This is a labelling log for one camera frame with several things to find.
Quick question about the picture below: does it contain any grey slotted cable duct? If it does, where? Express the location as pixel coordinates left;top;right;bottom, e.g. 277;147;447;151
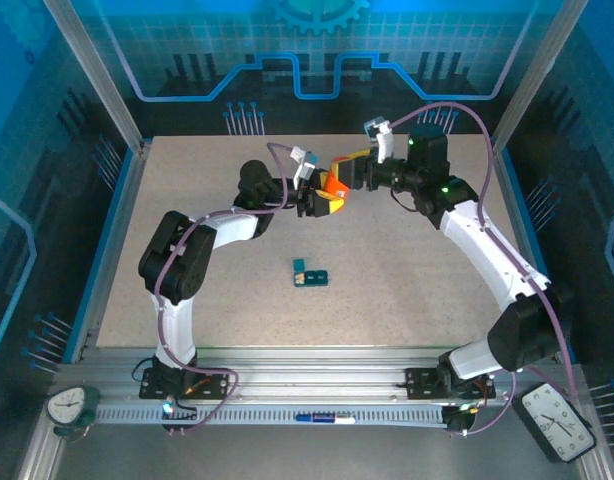
94;403;449;427

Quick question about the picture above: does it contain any teal building block piece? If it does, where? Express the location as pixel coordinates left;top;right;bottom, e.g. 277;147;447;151
290;257;331;289

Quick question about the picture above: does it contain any aluminium extrusion base frame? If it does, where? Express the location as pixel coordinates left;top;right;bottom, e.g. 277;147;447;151
54;346;586;407

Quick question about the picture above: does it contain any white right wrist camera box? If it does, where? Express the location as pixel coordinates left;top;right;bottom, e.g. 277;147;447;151
364;116;397;165

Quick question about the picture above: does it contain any black rectangular alarm clock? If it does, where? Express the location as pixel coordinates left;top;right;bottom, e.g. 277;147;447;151
511;380;598;464

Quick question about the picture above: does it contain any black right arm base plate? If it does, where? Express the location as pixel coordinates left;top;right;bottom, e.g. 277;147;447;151
404;367;497;401

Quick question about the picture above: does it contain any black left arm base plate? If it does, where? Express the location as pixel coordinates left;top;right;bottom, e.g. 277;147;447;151
138;367;231;401

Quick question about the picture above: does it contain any small black controller box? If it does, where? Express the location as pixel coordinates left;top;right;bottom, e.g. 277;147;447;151
159;394;199;437
444;404;482;436

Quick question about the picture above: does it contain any aluminium table side rail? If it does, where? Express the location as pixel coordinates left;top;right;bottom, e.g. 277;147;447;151
66;139;151;364
488;137;579;365

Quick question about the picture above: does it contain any blue and white marker pen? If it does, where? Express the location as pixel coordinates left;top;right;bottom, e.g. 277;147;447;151
294;412;357;426

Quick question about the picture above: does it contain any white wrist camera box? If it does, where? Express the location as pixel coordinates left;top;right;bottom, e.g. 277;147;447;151
290;146;319;187
364;116;397;165

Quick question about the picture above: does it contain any aluminium frame post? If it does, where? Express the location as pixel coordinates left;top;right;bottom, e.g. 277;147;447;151
41;0;147;153
488;0;592;153

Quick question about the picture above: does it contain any orange pill bottle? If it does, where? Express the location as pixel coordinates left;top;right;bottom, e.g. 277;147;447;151
320;169;352;202

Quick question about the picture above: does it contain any round green desk clock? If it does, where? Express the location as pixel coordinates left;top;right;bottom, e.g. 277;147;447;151
46;383;102;441

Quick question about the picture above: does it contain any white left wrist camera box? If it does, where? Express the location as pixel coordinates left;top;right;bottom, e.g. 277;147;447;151
290;146;319;187

